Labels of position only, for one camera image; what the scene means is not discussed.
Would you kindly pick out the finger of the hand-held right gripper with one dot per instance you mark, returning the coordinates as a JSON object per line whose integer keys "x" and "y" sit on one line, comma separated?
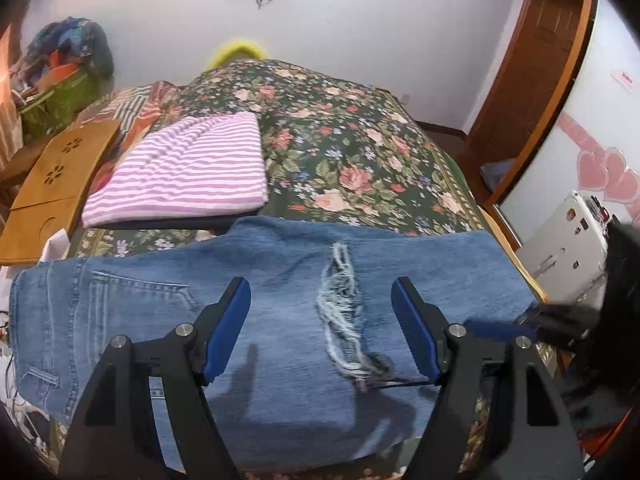
{"x": 500, "y": 331}

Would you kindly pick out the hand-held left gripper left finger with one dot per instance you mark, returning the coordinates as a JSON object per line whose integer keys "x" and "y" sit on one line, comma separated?
{"x": 227, "y": 332}

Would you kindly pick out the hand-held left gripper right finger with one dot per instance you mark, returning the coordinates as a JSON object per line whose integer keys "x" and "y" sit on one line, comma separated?
{"x": 415, "y": 332}

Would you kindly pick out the blue denim pants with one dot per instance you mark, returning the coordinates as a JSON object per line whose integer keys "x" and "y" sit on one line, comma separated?
{"x": 280, "y": 285}

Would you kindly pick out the white plastic case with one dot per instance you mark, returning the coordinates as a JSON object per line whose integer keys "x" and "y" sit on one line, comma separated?
{"x": 565, "y": 245}

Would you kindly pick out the dark cloth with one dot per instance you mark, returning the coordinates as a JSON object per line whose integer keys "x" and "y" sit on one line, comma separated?
{"x": 175, "y": 221}

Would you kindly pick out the pink heart stickers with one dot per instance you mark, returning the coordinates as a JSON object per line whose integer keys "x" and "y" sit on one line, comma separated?
{"x": 605, "y": 170}

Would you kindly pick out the pink white striped cloth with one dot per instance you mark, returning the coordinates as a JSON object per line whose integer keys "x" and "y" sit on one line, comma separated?
{"x": 190, "y": 165}

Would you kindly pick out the dark floral blanket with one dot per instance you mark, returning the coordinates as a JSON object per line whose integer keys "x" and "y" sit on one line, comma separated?
{"x": 350, "y": 135}

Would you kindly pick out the wooden lap desk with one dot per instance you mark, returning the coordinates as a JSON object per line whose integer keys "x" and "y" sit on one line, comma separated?
{"x": 60, "y": 170}

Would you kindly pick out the brown wooden door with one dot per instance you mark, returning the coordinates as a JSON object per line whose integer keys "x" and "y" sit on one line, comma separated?
{"x": 535, "y": 75}

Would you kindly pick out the orange striped patchwork blanket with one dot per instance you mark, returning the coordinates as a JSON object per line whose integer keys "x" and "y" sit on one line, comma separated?
{"x": 145, "y": 105}

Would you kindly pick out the wooden stool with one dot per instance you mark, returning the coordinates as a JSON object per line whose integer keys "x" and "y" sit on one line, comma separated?
{"x": 17, "y": 162}

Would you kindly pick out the yellow foam hoop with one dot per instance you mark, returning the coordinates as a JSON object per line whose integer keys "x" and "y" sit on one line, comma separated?
{"x": 240, "y": 50}

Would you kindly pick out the green storage bag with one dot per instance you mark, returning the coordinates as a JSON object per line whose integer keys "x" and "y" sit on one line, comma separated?
{"x": 55, "y": 100}

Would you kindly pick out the pile of mixed clothes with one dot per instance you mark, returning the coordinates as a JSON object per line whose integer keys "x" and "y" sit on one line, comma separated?
{"x": 70, "y": 45}

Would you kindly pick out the wooden bed frame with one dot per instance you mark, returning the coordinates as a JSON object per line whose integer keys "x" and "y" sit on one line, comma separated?
{"x": 505, "y": 240}

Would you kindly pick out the white wall outlet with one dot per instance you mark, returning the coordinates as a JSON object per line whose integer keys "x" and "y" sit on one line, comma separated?
{"x": 405, "y": 99}

